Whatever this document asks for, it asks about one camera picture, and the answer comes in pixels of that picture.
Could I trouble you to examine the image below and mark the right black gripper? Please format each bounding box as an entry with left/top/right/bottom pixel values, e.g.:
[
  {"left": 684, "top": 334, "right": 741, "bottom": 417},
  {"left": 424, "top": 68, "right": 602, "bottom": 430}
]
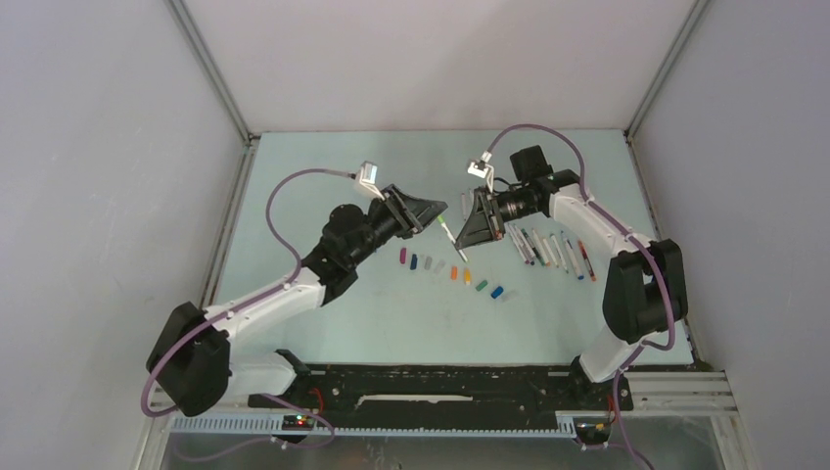
[{"left": 455, "top": 187, "right": 538, "bottom": 251}]

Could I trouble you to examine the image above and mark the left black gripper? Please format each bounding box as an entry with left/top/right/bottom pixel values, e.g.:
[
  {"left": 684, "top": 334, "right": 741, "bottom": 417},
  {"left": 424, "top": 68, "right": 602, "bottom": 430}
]
[{"left": 347, "top": 185, "right": 446, "bottom": 268}]

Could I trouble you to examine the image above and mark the light green marker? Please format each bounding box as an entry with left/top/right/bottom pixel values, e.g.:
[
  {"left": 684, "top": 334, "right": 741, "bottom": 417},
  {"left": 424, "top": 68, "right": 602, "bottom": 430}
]
[{"left": 437, "top": 215, "right": 469, "bottom": 264}]

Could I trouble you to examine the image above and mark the dark green thin pen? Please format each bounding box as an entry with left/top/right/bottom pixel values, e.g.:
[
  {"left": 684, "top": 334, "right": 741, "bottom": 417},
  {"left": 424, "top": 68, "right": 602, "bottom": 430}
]
[{"left": 520, "top": 228, "right": 547, "bottom": 266}]

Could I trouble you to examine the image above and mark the blue marker white body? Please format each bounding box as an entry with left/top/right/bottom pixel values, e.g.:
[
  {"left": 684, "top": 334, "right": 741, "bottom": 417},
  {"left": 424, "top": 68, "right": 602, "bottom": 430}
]
[{"left": 511, "top": 224, "right": 536, "bottom": 265}]

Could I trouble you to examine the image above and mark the yellow capped marker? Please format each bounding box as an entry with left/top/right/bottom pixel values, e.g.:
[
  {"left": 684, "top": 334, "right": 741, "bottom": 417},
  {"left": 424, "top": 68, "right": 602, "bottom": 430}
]
[{"left": 541, "top": 237, "right": 560, "bottom": 268}]

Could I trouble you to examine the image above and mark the orange capped marker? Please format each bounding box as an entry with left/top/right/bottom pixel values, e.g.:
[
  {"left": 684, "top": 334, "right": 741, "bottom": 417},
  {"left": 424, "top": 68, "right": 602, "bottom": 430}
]
[{"left": 531, "top": 228, "right": 551, "bottom": 267}]

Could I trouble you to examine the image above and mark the green capped marker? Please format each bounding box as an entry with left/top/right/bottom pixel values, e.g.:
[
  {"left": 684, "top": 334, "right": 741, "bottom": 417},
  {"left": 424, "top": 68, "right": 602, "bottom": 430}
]
[{"left": 550, "top": 234, "right": 570, "bottom": 273}]

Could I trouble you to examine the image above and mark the blue capped marker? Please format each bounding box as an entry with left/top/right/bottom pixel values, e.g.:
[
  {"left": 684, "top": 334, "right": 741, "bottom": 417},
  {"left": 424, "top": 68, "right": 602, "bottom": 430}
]
[{"left": 561, "top": 231, "right": 584, "bottom": 280}]

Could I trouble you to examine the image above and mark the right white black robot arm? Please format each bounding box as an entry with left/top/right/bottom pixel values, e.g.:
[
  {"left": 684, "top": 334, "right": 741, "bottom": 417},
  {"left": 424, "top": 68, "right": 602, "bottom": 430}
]
[{"left": 454, "top": 146, "right": 688, "bottom": 409}]

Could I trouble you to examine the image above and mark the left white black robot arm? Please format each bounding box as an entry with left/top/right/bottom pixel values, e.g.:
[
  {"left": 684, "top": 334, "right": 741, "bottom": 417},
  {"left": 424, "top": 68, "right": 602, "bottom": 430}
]
[{"left": 146, "top": 184, "right": 447, "bottom": 417}]

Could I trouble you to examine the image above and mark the red orange thin pen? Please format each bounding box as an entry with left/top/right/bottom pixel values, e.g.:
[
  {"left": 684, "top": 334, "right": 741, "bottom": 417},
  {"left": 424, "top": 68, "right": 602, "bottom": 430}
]
[{"left": 577, "top": 239, "right": 597, "bottom": 282}]

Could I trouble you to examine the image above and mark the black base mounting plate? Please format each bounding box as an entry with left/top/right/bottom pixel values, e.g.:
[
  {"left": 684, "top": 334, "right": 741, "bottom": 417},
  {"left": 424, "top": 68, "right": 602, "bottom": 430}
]
[{"left": 280, "top": 364, "right": 634, "bottom": 429}]

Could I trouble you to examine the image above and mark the right controller board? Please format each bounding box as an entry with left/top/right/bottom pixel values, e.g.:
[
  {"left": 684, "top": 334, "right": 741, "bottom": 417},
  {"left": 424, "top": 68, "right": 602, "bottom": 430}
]
[{"left": 575, "top": 422, "right": 612, "bottom": 449}]

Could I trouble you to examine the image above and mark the controller board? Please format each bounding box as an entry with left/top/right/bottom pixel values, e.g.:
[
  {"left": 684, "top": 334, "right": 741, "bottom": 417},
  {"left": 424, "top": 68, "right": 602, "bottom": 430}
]
[
  {"left": 281, "top": 414, "right": 316, "bottom": 432},
  {"left": 575, "top": 422, "right": 612, "bottom": 449}
]

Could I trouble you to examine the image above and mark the left controller board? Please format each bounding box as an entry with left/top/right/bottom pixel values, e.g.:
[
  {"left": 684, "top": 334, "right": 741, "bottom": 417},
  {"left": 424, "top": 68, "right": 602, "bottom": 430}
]
[{"left": 281, "top": 414, "right": 316, "bottom": 432}]

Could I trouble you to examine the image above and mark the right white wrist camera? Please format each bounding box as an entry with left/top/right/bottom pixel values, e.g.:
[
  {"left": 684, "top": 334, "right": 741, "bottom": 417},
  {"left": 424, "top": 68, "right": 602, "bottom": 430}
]
[{"left": 467, "top": 151, "right": 495, "bottom": 193}]

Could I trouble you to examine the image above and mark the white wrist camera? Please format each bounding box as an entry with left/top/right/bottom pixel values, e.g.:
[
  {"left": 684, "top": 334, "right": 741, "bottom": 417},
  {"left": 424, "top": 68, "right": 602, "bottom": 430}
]
[
  {"left": 354, "top": 161, "right": 385, "bottom": 200},
  {"left": 467, "top": 151, "right": 495, "bottom": 193}
]

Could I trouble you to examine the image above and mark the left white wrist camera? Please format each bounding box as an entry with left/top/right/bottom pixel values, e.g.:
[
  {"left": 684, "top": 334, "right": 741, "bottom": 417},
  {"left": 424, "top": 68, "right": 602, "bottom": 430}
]
[{"left": 354, "top": 161, "right": 385, "bottom": 200}]

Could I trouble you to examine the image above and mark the grey slotted cable duct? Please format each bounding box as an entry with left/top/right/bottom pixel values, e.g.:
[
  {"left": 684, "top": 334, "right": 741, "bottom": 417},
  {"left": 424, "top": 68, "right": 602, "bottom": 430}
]
[{"left": 169, "top": 413, "right": 576, "bottom": 439}]

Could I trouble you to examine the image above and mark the right aluminium frame rail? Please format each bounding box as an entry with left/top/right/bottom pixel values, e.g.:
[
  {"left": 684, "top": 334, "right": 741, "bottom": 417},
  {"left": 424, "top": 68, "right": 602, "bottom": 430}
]
[{"left": 624, "top": 0, "right": 712, "bottom": 144}]

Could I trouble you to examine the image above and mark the aluminium frame rail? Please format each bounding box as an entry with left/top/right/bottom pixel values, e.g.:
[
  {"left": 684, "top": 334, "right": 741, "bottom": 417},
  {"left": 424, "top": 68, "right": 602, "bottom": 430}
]
[
  {"left": 164, "top": 0, "right": 260, "bottom": 307},
  {"left": 624, "top": 0, "right": 712, "bottom": 144}
]

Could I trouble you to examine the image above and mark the left aluminium frame rail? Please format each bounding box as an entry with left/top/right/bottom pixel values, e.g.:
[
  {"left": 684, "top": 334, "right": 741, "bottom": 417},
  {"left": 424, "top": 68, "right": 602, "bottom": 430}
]
[{"left": 164, "top": 0, "right": 260, "bottom": 307}]

